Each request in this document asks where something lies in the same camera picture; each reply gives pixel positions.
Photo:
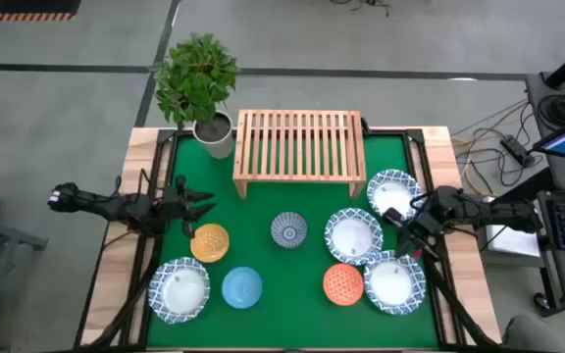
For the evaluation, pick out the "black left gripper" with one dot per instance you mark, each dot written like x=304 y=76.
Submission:
x=174 y=208

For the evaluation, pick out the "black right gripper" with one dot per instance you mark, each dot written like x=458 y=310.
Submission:
x=425 y=218

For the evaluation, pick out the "yellow patterned bowl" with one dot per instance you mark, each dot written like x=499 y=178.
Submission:
x=210 y=243

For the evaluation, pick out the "blue and white paper plate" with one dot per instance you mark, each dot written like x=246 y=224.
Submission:
x=179 y=290
x=390 y=193
x=352 y=237
x=393 y=283

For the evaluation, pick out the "orange honeycomb-pattern bowl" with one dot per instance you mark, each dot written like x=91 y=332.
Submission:
x=343 y=284

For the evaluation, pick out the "grey-blue radial-pattern bowl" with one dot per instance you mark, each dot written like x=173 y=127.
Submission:
x=289 y=230

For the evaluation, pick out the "blue wave-pattern bowl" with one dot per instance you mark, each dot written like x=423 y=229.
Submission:
x=242 y=287

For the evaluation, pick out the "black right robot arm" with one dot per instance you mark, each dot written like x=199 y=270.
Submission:
x=498 y=213

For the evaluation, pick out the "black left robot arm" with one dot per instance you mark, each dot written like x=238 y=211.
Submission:
x=106 y=206

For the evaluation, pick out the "wooden slatted shelf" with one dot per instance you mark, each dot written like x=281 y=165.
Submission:
x=302 y=177

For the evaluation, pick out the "red tag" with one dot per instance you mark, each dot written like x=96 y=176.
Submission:
x=416 y=254

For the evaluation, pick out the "white paper sheet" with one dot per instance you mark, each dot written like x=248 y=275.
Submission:
x=513 y=242

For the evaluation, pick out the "green plant in white pot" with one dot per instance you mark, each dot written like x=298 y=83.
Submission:
x=196 y=73

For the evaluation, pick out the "green table mat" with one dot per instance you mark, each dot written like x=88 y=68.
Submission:
x=287 y=318

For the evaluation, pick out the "black power strip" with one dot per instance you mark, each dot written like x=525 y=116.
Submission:
x=517 y=150

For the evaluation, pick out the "black caster wheel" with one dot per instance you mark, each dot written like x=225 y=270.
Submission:
x=541 y=301

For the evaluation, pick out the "black mat with hazard stripe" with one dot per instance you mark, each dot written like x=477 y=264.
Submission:
x=17 y=6

